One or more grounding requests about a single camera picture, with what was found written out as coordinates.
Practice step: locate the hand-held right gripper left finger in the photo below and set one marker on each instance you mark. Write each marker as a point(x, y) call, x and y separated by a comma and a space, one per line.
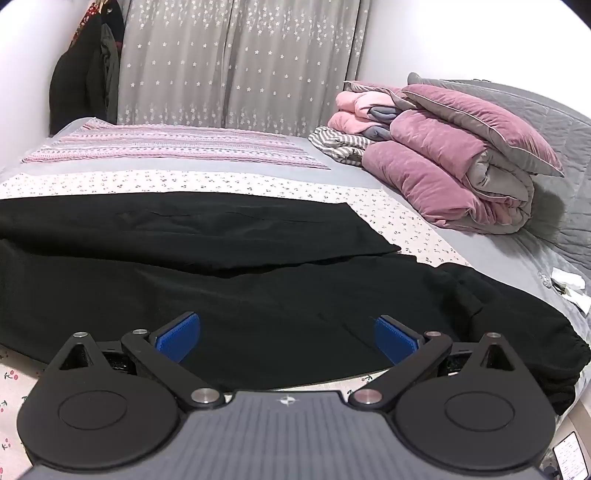
point(178, 339)

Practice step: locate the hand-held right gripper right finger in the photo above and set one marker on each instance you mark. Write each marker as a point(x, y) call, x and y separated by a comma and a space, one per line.
point(397, 339)

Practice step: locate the black pants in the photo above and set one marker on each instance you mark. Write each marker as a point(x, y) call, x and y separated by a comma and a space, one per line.
point(231, 277)

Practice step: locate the grey bed sheet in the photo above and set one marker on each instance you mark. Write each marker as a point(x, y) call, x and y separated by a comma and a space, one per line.
point(485, 249)

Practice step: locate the cherry printed bed sheet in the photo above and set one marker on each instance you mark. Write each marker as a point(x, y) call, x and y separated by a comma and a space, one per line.
point(138, 182)

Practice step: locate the white paper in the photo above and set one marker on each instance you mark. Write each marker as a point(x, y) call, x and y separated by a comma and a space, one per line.
point(572, 288)

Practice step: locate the pink and grey comforter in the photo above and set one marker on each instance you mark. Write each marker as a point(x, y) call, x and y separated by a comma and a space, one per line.
point(438, 152)

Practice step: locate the pink striped blanket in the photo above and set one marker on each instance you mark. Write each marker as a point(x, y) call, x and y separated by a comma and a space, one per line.
point(161, 143)

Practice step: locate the grey white striped cloth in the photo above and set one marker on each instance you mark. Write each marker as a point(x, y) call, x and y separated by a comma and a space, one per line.
point(332, 143)

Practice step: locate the smartphone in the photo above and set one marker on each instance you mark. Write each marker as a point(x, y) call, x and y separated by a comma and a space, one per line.
point(569, 454)

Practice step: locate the grey-blue folded cloth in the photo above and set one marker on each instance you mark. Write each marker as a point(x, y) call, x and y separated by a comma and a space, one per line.
point(379, 122)

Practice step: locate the pink folded clothing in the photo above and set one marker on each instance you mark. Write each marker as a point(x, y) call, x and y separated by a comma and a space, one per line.
point(355, 104)

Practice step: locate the grey quilted headboard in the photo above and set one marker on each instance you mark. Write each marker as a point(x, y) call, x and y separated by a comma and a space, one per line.
point(554, 120)

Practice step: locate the black hanging coat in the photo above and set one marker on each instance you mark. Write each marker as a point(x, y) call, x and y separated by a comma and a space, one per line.
point(74, 87)

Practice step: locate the grey-green hanging garment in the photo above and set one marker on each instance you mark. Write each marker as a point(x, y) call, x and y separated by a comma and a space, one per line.
point(111, 69)

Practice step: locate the grey star printed curtain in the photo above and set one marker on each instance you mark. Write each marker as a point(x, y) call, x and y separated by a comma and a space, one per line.
point(231, 60)

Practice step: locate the red floral hanging garment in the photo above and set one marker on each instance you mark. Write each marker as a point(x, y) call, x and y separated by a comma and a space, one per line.
point(87, 16)

